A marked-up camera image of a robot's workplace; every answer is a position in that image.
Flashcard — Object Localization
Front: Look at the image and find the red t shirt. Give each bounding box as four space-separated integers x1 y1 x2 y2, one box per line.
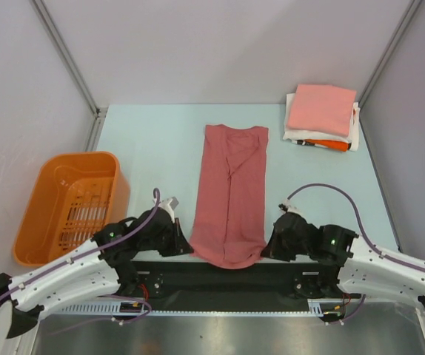
190 125 269 269

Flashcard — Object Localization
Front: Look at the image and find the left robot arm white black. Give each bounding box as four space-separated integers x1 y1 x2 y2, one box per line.
0 208 193 339

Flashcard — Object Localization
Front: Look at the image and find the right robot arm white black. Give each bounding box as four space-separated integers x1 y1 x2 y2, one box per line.
261 212 425 311

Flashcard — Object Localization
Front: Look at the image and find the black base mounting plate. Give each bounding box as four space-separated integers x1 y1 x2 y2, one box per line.
117 262 346 313

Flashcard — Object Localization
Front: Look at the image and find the orange plastic laundry basket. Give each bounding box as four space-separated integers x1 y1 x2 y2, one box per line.
13 152 130 267

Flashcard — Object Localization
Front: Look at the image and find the folded orange white t shirt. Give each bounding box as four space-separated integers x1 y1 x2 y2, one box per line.
292 140 352 152

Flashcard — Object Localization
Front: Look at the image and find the folded pink t shirt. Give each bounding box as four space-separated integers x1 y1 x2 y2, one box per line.
287 84 357 138

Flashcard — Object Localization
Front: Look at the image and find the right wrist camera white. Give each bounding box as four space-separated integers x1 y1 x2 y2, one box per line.
278 202 301 214

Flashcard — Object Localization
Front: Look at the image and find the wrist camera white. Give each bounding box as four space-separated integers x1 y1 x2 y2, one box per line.
158 197 179 213
278 202 301 214

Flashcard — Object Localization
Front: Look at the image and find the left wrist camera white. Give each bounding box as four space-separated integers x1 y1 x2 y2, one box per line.
158 197 179 213

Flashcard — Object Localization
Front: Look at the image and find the white slotted cable duct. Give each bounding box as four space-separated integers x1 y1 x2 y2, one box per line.
55 300 344 318

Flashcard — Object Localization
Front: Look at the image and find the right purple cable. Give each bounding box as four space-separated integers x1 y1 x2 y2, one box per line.
286 183 425 323

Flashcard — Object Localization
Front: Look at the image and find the left aluminium frame post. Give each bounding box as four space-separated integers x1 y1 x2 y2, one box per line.
30 0 101 116

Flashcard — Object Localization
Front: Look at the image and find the aluminium frame post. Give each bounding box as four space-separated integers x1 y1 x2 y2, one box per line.
356 0 423 107
30 0 101 116

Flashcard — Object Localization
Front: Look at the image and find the right aluminium frame post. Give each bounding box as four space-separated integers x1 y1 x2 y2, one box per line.
356 0 423 107

